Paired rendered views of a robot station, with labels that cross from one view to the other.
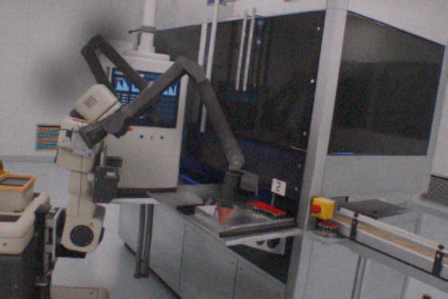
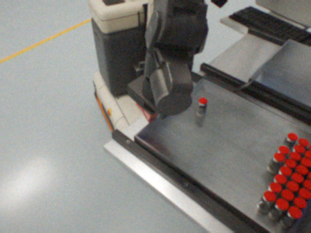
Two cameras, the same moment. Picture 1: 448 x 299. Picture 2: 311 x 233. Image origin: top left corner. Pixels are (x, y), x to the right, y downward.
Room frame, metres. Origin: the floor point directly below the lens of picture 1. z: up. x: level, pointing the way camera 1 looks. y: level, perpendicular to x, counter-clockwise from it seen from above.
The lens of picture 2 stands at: (1.44, -0.43, 1.37)
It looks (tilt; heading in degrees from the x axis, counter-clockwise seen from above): 46 degrees down; 78
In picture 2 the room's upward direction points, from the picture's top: straight up
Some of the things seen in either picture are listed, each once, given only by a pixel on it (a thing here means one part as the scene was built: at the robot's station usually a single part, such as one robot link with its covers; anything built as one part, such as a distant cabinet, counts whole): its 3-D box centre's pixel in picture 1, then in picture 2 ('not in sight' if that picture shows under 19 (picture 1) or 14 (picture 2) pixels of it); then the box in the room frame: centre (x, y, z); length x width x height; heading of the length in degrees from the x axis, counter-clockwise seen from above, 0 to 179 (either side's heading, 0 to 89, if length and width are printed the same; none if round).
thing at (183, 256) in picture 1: (239, 233); not in sight; (2.76, -0.16, 0.44); 2.06 x 1.00 x 0.88; 36
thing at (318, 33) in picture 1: (308, 105); not in sight; (1.70, -0.32, 1.40); 0.04 x 0.01 x 0.80; 36
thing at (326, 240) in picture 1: (328, 237); not in sight; (1.62, -0.47, 0.87); 0.14 x 0.13 x 0.02; 126
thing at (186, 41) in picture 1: (178, 72); not in sight; (2.66, 0.37, 1.51); 0.49 x 0.01 x 0.59; 36
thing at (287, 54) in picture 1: (282, 78); not in sight; (1.86, -0.22, 1.51); 0.43 x 0.01 x 0.59; 36
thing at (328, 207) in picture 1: (323, 208); not in sight; (1.60, -0.43, 1.00); 0.08 x 0.07 x 0.07; 126
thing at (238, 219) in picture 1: (244, 216); (233, 145); (1.68, -0.11, 0.90); 0.34 x 0.26 x 0.04; 127
